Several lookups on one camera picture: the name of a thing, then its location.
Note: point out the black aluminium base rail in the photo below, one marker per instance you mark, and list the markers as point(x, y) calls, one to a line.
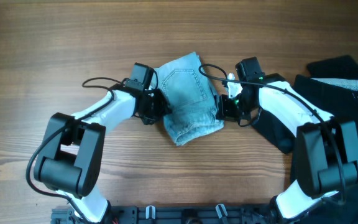
point(245, 214)

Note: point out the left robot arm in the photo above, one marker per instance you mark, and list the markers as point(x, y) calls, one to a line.
point(68, 161)

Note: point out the light blue denim shorts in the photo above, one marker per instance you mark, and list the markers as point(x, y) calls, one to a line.
point(191, 97)

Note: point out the black shorts pile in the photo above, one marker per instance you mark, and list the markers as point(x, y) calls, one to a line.
point(333, 87)

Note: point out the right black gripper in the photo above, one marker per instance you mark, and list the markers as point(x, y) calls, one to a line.
point(224, 111)

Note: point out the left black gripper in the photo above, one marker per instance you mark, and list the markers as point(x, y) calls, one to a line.
point(164, 107)

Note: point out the right white rail clip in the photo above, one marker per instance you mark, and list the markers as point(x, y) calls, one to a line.
point(221, 211)

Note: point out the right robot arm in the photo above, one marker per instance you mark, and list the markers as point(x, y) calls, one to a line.
point(326, 147)

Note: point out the white rail clip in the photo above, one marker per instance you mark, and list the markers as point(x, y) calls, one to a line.
point(221, 211)
point(150, 212)

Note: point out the left white rail clip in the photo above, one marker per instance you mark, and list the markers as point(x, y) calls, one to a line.
point(150, 212)

